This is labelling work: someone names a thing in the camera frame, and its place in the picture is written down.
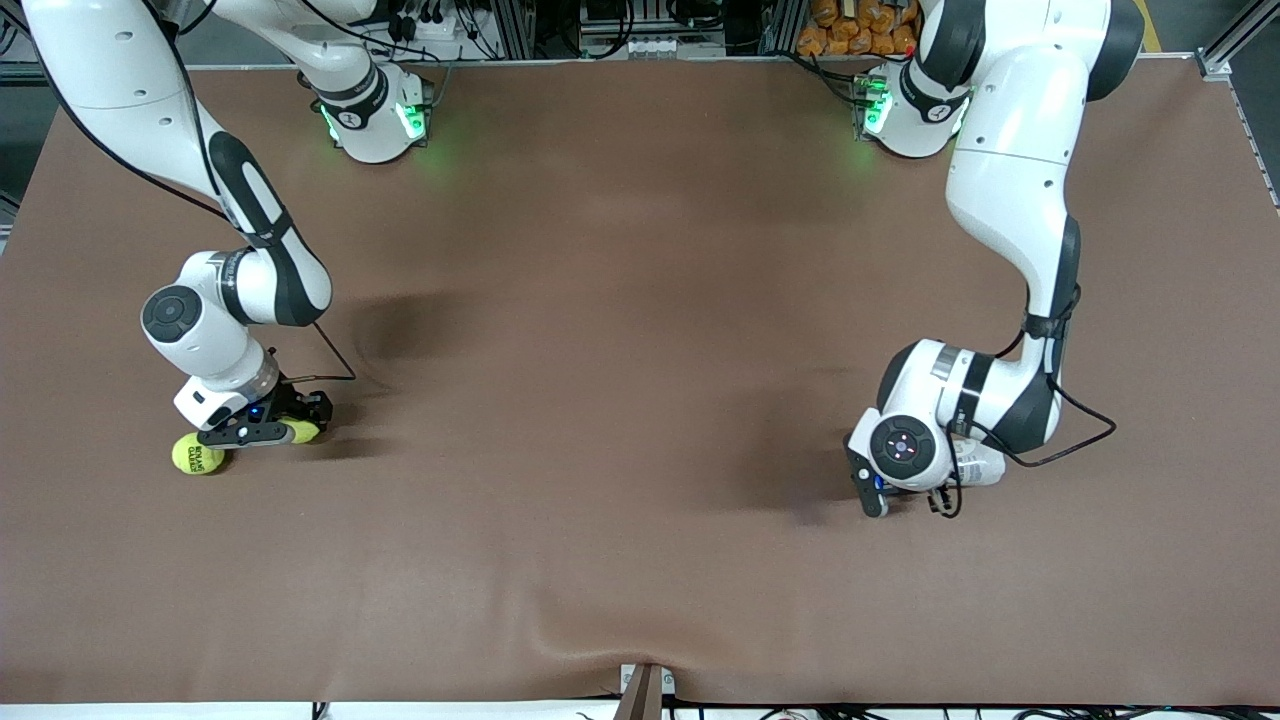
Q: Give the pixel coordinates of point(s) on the white power strip with plugs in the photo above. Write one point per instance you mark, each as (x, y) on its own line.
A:
(450, 30)

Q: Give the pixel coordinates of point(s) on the orange net bag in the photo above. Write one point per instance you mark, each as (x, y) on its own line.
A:
(855, 30)

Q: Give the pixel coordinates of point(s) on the aluminium frame profile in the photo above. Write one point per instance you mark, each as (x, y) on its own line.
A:
(1240, 35)

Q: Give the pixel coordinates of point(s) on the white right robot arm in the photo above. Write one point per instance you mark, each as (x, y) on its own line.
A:
(100, 60)

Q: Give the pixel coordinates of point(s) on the plain yellow tennis ball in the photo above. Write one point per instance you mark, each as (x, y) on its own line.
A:
(308, 432)

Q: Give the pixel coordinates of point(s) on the clear tennis ball can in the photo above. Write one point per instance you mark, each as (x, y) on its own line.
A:
(985, 468)

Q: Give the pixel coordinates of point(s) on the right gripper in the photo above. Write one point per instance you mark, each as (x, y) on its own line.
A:
(290, 398)

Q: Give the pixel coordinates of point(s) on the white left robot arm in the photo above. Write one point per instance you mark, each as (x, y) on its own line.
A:
(1010, 170)

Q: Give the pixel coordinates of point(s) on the wooden post with metal bracket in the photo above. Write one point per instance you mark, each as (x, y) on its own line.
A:
(643, 692)

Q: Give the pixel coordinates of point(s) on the brown table mat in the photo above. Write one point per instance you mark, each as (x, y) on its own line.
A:
(640, 550)

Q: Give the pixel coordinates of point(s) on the yellow tennis ball black print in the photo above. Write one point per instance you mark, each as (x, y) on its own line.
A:
(195, 458)

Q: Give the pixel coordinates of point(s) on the white table corner bracket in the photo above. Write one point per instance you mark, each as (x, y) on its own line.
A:
(1213, 68)

